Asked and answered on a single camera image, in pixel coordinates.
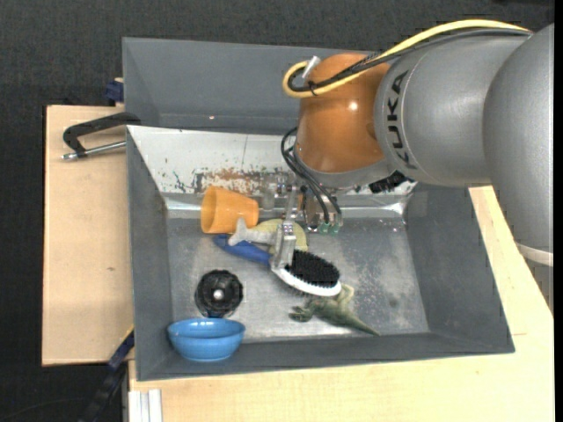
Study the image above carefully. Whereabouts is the pale yellow round sponge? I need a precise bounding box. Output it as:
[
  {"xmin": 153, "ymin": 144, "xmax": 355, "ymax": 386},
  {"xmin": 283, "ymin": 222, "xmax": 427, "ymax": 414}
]
[{"xmin": 254, "ymin": 218, "xmax": 310, "ymax": 248}]

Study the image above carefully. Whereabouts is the grey metal bin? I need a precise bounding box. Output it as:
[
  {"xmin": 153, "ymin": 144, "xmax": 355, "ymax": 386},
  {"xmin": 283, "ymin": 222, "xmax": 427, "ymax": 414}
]
[{"xmin": 121, "ymin": 36, "xmax": 516, "ymax": 382}]

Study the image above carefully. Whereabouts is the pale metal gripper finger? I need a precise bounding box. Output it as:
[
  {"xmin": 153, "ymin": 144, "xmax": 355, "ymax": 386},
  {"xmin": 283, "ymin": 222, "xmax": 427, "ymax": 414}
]
[
  {"xmin": 269, "ymin": 225, "xmax": 285, "ymax": 277},
  {"xmin": 282, "ymin": 222, "xmax": 297, "ymax": 269}
]

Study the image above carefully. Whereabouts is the orange plastic cup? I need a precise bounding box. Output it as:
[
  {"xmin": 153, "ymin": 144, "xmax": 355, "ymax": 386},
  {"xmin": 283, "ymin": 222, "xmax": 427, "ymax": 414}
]
[{"xmin": 200, "ymin": 186, "xmax": 260, "ymax": 236}]

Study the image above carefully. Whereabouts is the blue-handled black bristle brush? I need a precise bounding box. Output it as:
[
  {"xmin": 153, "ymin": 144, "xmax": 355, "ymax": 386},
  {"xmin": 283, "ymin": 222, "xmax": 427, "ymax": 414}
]
[{"xmin": 213, "ymin": 234, "xmax": 343, "ymax": 299}]

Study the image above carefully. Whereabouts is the blue bowl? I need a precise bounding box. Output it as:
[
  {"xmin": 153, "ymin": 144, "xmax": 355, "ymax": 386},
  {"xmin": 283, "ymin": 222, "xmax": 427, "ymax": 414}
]
[{"xmin": 166, "ymin": 317, "xmax": 247, "ymax": 363}]

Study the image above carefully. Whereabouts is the pale wood flat board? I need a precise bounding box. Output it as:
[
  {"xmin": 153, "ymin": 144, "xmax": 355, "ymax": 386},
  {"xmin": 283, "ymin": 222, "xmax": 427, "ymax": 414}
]
[{"xmin": 41, "ymin": 103, "xmax": 135, "ymax": 367}]

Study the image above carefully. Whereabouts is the green toy dinosaur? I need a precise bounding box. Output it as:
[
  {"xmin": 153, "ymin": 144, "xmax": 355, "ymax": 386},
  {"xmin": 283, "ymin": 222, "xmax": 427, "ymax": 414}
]
[{"xmin": 288, "ymin": 283, "xmax": 381, "ymax": 338}]

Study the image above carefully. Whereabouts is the black cylinder on white bracket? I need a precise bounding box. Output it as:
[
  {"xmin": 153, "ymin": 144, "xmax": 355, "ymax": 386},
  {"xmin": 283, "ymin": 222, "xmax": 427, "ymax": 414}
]
[{"xmin": 351, "ymin": 171, "xmax": 418, "ymax": 197}]

